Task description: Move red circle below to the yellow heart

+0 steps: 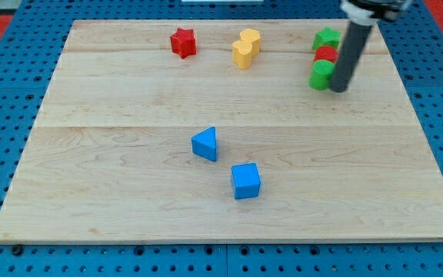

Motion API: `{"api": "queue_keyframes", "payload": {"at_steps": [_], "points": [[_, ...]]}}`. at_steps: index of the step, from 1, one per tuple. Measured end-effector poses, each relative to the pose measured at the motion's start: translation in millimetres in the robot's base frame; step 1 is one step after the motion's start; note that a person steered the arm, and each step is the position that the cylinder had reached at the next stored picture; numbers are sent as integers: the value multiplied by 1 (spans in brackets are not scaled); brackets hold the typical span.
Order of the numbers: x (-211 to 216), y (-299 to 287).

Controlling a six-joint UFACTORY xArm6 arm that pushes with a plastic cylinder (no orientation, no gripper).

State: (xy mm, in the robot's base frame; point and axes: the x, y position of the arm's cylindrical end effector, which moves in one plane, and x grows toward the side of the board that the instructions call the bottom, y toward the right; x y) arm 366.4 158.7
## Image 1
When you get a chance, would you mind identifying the red circle block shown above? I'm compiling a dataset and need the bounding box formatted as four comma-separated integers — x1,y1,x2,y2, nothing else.
313,45,338,63

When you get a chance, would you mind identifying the yellow heart block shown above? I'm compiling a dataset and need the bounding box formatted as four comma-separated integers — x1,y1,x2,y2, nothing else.
232,40,253,69

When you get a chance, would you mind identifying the green circle block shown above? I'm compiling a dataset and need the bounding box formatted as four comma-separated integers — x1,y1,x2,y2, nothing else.
308,59,335,90

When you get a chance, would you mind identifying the blue triangle block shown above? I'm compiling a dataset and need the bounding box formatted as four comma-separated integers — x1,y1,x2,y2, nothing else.
191,127,218,162

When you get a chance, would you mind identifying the blue cube block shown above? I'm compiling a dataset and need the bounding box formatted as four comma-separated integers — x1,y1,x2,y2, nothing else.
231,163,261,199

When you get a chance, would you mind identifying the red star block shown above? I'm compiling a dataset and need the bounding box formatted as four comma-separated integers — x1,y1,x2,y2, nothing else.
170,28,197,58

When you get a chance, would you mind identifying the yellow hexagon block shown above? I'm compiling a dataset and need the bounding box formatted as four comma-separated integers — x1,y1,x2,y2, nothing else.
239,28,261,55

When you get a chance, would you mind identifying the wooden board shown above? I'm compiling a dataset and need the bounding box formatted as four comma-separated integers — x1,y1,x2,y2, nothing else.
0,19,443,245

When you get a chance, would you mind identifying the green star block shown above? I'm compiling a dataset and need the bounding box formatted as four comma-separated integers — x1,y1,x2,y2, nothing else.
312,27,341,50

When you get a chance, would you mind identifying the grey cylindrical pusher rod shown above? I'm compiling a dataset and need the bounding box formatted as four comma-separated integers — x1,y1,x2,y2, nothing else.
329,21,372,93

